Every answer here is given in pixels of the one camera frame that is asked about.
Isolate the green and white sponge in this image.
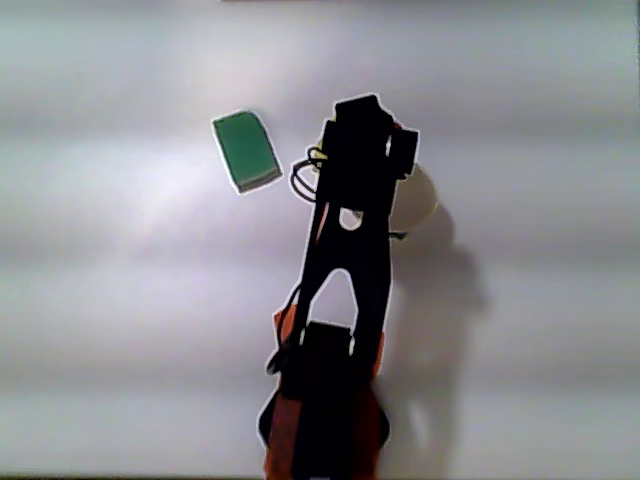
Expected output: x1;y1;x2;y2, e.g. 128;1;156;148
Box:
211;110;284;195

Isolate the yellow and white sponge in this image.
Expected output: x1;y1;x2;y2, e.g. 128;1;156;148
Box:
308;144;329;174

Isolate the black cable bundle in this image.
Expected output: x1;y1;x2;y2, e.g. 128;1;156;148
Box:
266;147;326;377

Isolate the white paper cup green sleeve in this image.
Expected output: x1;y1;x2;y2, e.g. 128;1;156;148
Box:
340;160;441;242

